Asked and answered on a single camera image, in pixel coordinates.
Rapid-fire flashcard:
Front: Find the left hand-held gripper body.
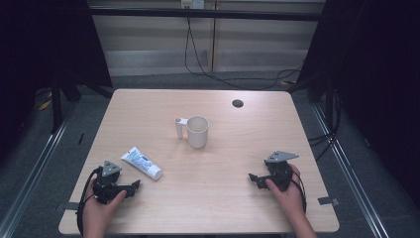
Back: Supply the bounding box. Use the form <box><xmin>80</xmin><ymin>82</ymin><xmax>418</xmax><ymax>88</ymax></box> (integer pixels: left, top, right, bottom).
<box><xmin>92</xmin><ymin>160</ymin><xmax>133</xmax><ymax>204</ymax></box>

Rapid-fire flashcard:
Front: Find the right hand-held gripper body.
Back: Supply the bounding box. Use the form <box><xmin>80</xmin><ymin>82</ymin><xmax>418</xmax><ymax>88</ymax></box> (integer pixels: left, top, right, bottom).
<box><xmin>263</xmin><ymin>151</ymin><xmax>300</xmax><ymax>192</ymax></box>

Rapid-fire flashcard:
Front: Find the person's right hand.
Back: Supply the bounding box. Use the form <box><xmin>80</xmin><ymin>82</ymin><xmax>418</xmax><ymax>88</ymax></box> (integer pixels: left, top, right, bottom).
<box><xmin>265</xmin><ymin>164</ymin><xmax>306</xmax><ymax>216</ymax></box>

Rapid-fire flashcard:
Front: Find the person's left hand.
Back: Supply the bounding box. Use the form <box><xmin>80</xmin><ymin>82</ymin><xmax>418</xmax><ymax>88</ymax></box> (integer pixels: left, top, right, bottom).
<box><xmin>82</xmin><ymin>178</ymin><xmax>128</xmax><ymax>220</ymax></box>

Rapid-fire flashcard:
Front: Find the white and blue toothpaste tube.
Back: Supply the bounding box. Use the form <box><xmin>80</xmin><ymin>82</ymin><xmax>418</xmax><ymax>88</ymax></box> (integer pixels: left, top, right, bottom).
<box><xmin>120</xmin><ymin>146</ymin><xmax>163</xmax><ymax>181</ymax></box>

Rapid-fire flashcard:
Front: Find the black stand leg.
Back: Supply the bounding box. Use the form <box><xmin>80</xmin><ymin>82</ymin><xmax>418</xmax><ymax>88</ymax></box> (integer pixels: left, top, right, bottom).
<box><xmin>50</xmin><ymin>74</ymin><xmax>64</xmax><ymax>134</ymax></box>

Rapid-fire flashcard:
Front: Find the yellow floor tape piece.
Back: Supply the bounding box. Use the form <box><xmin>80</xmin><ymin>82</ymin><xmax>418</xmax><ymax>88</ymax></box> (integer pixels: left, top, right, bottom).
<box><xmin>37</xmin><ymin>98</ymin><xmax>53</xmax><ymax>112</ymax></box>

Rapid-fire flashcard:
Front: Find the black curtain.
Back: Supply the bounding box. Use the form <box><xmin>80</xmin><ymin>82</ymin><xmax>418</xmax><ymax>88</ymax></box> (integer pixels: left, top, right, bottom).
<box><xmin>296</xmin><ymin>0</ymin><xmax>420</xmax><ymax>202</ymax></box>
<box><xmin>0</xmin><ymin>0</ymin><xmax>114</xmax><ymax>160</ymax></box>

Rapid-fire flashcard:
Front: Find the black horizontal bar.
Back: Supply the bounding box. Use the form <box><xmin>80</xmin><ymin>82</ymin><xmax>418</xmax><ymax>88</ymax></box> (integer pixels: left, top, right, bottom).
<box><xmin>88</xmin><ymin>8</ymin><xmax>326</xmax><ymax>23</ymax></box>

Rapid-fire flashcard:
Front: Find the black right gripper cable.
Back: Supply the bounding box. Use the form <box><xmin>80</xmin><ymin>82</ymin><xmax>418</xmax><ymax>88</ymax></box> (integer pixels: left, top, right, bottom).
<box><xmin>291</xmin><ymin>171</ymin><xmax>308</xmax><ymax>213</ymax></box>

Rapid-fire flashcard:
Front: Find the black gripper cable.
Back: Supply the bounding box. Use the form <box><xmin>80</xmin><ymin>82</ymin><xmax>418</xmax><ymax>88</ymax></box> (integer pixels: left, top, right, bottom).
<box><xmin>291</xmin><ymin>171</ymin><xmax>308</xmax><ymax>213</ymax></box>
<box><xmin>76</xmin><ymin>166</ymin><xmax>103</xmax><ymax>236</ymax></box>

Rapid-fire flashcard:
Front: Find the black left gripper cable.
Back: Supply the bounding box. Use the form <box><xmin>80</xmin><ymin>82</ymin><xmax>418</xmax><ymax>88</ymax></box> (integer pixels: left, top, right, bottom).
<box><xmin>76</xmin><ymin>166</ymin><xmax>103</xmax><ymax>236</ymax></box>

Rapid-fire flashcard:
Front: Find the black floor cable bundle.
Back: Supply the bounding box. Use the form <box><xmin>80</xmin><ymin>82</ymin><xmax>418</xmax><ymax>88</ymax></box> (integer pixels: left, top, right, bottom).
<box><xmin>307</xmin><ymin>87</ymin><xmax>343</xmax><ymax>163</ymax></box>

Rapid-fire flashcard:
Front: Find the white cup with handle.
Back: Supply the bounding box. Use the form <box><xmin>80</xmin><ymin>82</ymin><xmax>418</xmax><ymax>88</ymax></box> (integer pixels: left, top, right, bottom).
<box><xmin>174</xmin><ymin>115</ymin><xmax>210</xmax><ymax>149</ymax></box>

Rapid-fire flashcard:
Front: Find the metal floor rail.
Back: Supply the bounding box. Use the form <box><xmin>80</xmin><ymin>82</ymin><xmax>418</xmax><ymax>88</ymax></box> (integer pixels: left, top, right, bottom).
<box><xmin>311</xmin><ymin>104</ymin><xmax>392</xmax><ymax>238</ymax></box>
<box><xmin>0</xmin><ymin>107</ymin><xmax>77</xmax><ymax>238</ymax></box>

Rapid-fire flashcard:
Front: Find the long black wall cable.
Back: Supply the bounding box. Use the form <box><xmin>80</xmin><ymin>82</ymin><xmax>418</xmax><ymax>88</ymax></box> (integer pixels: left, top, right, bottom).
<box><xmin>183</xmin><ymin>14</ymin><xmax>303</xmax><ymax>91</ymax></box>

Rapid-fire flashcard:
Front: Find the white wall socket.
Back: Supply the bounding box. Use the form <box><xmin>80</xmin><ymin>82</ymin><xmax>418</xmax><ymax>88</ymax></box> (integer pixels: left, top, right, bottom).
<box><xmin>180</xmin><ymin>0</ymin><xmax>206</xmax><ymax>10</ymax></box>

